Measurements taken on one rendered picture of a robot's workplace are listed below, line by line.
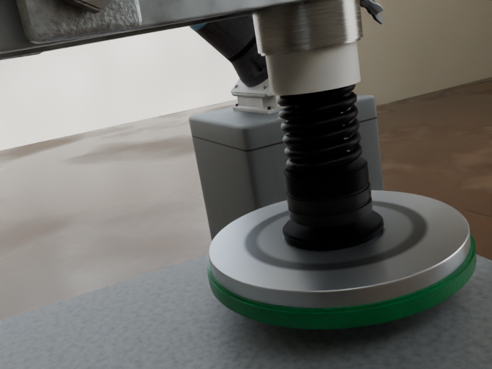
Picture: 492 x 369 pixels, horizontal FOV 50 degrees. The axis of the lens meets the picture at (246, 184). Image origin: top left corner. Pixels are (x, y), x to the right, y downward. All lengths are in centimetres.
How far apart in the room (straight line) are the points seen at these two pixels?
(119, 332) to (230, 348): 11
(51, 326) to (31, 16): 35
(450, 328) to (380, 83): 628
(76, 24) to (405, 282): 25
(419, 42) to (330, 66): 668
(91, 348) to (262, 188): 88
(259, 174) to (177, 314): 83
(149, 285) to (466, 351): 30
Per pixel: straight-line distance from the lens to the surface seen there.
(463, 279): 41
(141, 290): 55
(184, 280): 54
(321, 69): 39
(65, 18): 24
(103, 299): 55
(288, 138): 42
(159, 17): 28
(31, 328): 54
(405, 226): 45
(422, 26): 710
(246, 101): 149
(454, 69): 748
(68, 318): 53
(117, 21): 24
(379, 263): 39
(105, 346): 47
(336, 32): 39
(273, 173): 130
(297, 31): 38
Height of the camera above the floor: 105
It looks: 15 degrees down
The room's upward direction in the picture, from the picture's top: 9 degrees counter-clockwise
